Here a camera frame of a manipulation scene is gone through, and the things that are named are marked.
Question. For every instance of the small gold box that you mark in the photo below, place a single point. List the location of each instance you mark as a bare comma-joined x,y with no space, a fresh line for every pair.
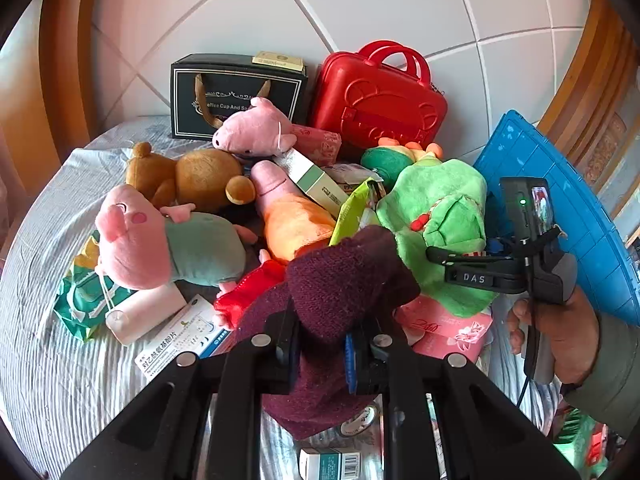
277,59

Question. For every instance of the maroon knit sock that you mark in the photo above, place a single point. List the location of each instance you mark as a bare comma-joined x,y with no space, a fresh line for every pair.
340,280

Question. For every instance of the pink pig head plush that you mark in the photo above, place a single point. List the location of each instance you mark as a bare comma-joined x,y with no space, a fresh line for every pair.
250,130

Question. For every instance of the blue white medicine box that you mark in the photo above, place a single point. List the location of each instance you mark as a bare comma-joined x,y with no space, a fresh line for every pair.
185,335

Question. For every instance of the pink tissue packet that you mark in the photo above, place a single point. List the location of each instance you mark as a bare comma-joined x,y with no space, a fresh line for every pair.
440,330

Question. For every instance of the person's right hand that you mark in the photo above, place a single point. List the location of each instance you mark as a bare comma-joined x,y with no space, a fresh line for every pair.
570,330

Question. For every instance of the green frog plush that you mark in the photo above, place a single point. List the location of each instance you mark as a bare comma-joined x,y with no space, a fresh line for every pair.
445,200

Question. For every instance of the green patterned tissue pack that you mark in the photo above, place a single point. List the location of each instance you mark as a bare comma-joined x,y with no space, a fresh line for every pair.
80,305

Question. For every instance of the person's right forearm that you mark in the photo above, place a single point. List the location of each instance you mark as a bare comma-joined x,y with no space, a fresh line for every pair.
610,375

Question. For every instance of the black gift box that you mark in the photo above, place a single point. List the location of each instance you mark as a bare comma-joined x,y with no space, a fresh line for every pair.
240,85

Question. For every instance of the curved wooden frame post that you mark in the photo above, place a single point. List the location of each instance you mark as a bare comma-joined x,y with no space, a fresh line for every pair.
600,85
65,60

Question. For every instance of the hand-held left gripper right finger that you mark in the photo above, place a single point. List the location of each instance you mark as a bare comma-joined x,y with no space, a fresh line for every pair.
351,365

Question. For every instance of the white wipes packet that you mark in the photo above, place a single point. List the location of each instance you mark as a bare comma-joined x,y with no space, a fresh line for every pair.
350,172

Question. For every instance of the brown teddy bear plush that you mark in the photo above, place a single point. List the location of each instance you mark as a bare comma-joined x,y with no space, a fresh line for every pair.
195,175

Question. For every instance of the green white medicine box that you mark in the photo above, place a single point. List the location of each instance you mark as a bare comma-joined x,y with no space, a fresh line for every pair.
330,462

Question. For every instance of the lime green wipes pack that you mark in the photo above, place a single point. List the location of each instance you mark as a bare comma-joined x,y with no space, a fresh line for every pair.
350,210

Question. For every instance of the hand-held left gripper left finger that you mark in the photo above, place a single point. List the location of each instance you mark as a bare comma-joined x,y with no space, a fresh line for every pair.
280,360

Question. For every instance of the dark tape roll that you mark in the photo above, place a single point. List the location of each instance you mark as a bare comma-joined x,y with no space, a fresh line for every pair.
357,422

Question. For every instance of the green bag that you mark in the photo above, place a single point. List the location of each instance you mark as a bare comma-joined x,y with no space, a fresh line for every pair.
575,430

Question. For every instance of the blue plastic crate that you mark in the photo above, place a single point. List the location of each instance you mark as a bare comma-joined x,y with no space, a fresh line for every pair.
575,185

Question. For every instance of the pink pig plush orange dress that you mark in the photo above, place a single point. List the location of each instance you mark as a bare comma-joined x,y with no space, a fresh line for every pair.
295,220

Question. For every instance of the red small suitcase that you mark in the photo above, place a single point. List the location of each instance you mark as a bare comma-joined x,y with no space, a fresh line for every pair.
375,105

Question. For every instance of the green white carton box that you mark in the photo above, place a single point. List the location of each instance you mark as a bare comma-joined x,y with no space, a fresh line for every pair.
312,180

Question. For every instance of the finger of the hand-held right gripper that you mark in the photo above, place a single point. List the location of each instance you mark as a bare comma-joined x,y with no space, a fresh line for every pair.
437,255

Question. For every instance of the pink pig plush teal dress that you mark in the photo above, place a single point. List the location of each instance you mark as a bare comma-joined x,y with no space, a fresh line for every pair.
170,250

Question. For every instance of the pink floral tissue box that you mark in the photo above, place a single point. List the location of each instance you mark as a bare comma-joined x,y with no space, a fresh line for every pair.
320,142

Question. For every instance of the pink pig plush red dress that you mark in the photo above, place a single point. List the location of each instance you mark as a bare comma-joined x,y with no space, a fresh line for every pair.
250,290

